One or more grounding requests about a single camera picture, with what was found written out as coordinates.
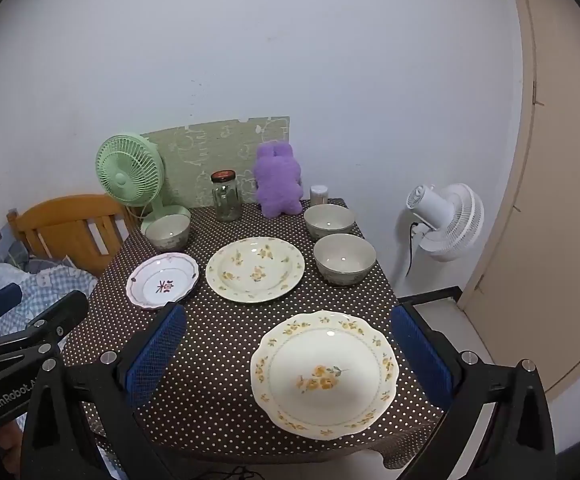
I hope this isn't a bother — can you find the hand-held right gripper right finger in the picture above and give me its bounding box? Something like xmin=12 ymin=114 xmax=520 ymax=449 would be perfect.
xmin=390 ymin=302 xmax=558 ymax=480

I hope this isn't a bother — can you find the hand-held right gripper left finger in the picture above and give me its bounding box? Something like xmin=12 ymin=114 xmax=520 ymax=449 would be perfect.
xmin=20 ymin=302 xmax=188 ymax=480

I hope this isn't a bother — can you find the red rimmed white plate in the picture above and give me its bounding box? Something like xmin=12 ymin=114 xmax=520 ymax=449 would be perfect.
xmin=126 ymin=252 xmax=200 ymax=310

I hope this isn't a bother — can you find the scalloped yellow floral plate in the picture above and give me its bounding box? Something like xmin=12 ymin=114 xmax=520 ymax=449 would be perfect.
xmin=250 ymin=311 xmax=400 ymax=442

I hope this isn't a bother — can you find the floral ceramic bowl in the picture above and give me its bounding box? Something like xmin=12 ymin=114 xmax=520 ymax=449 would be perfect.
xmin=313 ymin=234 xmax=377 ymax=287
xmin=303 ymin=204 xmax=357 ymax=241
xmin=145 ymin=215 xmax=192 ymax=252

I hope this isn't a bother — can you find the round yellow floral plate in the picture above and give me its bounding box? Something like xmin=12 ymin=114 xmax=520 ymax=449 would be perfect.
xmin=205 ymin=237 xmax=306 ymax=303

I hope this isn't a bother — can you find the blue checked blanket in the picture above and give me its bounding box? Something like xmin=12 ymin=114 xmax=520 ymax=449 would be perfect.
xmin=0 ymin=252 xmax=100 ymax=343

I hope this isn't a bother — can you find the grey cloth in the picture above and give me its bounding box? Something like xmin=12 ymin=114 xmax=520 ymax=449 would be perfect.
xmin=9 ymin=242 xmax=32 ymax=267

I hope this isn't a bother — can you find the brown polka dot tablecloth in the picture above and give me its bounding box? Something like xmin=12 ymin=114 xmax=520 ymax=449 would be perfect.
xmin=62 ymin=199 xmax=446 ymax=470

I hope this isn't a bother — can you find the wooden headboard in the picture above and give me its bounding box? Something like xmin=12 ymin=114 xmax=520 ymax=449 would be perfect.
xmin=6 ymin=194 xmax=138 ymax=276

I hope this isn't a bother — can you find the white fan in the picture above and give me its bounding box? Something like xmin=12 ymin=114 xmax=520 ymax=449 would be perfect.
xmin=405 ymin=183 xmax=485 ymax=262

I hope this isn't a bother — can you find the green desk fan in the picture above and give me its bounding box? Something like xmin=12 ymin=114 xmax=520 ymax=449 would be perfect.
xmin=95 ymin=132 xmax=191 ymax=236

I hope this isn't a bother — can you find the glass jar with dark lid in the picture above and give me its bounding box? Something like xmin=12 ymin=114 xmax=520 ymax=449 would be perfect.
xmin=210 ymin=170 xmax=242 ymax=223

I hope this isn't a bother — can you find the beige door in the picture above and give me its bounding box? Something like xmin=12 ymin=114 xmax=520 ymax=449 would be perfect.
xmin=457 ymin=0 xmax=580 ymax=411

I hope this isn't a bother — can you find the purple plush toy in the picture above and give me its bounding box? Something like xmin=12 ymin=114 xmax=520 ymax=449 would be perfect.
xmin=253 ymin=142 xmax=304 ymax=219

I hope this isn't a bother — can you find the green patterned board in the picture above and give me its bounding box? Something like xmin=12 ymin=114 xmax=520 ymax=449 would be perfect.
xmin=140 ymin=116 xmax=291 ymax=208

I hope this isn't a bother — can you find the black metal frame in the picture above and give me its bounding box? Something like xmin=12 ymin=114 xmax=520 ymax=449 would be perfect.
xmin=397 ymin=285 xmax=463 ymax=311

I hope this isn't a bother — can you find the white fan power cable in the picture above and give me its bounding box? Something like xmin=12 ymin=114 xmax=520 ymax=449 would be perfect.
xmin=406 ymin=222 xmax=418 ymax=278

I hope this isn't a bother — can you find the black cable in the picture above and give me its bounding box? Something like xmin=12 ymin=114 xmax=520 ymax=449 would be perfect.
xmin=190 ymin=465 xmax=271 ymax=480

